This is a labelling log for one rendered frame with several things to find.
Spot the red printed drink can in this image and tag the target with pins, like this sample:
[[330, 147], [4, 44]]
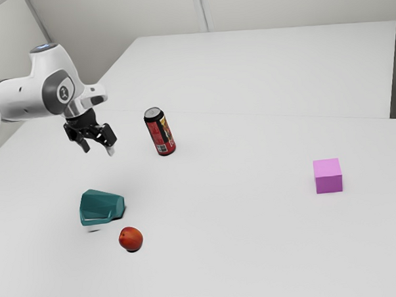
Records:
[[160, 132]]

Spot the red peach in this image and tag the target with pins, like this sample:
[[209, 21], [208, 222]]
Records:
[[131, 239]]

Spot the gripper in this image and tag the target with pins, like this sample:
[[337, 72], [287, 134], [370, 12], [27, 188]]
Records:
[[85, 124]]

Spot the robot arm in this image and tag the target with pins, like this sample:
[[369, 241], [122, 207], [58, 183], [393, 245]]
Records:
[[24, 93]]

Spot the teal faceted mug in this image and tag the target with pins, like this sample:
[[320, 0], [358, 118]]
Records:
[[100, 205]]

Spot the pink cube block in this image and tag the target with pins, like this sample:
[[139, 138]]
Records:
[[328, 176]]

